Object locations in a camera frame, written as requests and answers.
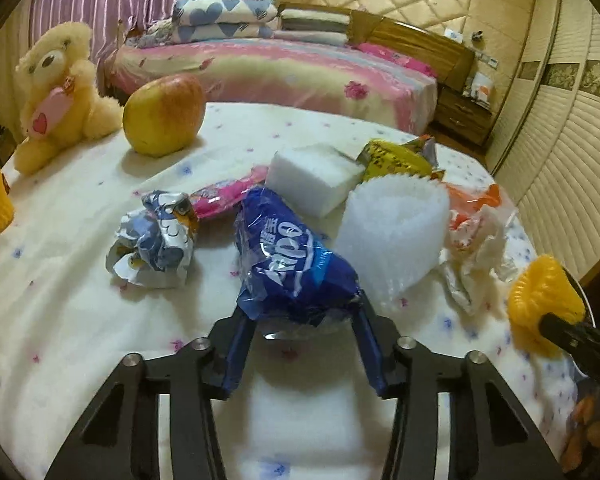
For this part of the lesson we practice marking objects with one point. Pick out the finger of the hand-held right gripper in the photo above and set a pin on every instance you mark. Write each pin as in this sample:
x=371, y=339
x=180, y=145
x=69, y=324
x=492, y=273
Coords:
x=580, y=342

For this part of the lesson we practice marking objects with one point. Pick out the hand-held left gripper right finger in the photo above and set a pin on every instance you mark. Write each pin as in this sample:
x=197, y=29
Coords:
x=371, y=352

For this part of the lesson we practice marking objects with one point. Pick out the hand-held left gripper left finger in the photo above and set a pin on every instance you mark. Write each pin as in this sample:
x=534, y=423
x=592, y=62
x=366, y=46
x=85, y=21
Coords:
x=237, y=355

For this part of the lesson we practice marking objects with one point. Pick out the blue snack bag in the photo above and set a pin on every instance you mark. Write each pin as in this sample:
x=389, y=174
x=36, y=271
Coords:
x=290, y=260

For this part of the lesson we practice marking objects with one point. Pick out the yellow snack bag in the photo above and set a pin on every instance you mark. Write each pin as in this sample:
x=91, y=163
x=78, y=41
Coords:
x=390, y=160

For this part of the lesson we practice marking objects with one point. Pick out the white foam fruit net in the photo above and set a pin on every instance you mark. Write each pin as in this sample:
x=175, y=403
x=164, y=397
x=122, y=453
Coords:
x=390, y=230

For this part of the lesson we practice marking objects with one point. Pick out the crumpled white plastic bag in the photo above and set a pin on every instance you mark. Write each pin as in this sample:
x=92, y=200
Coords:
x=480, y=265

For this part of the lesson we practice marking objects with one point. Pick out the crumpled blue white wrapper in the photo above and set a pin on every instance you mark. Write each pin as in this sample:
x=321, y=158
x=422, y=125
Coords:
x=150, y=245

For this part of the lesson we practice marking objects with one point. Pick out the white floral bedsheet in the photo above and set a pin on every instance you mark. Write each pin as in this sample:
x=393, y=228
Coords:
x=80, y=335

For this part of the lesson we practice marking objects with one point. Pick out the pink snack wrapper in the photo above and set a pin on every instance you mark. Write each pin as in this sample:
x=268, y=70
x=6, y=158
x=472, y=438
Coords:
x=220, y=195

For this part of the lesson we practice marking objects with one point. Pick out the orange snack wrapper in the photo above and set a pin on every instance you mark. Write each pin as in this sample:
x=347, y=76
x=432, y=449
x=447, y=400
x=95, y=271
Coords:
x=472, y=200

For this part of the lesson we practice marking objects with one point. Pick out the white foam sponge block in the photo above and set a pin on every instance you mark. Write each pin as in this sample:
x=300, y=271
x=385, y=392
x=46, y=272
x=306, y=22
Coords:
x=310, y=175

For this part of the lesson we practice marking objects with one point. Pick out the cream louvered wardrobe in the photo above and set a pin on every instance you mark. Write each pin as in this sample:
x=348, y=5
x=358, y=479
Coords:
x=560, y=150

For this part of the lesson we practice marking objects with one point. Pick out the red yellow apple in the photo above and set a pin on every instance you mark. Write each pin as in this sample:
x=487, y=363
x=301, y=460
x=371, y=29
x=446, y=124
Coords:
x=162, y=115

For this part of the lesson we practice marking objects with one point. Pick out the wooden nightstand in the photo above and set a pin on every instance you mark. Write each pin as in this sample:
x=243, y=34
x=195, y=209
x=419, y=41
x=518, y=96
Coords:
x=462, y=115

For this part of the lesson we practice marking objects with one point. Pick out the white orange box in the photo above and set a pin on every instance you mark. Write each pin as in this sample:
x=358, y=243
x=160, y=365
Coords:
x=480, y=90

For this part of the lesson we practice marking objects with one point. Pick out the bed with pink floral sheet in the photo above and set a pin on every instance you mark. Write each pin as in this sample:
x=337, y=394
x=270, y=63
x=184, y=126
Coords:
x=280, y=70

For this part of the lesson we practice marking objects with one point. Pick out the pink floral pillow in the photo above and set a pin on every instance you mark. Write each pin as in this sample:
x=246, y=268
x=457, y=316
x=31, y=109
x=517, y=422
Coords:
x=400, y=57

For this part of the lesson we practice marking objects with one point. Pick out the wooden headboard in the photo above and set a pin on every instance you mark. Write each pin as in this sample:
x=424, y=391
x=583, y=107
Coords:
x=410, y=40

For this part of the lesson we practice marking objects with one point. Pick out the cream teddy bear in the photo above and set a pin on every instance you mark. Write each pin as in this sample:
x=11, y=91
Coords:
x=55, y=85

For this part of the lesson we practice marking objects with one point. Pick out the grey striped folded blanket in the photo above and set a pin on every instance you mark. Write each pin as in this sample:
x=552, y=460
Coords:
x=315, y=22

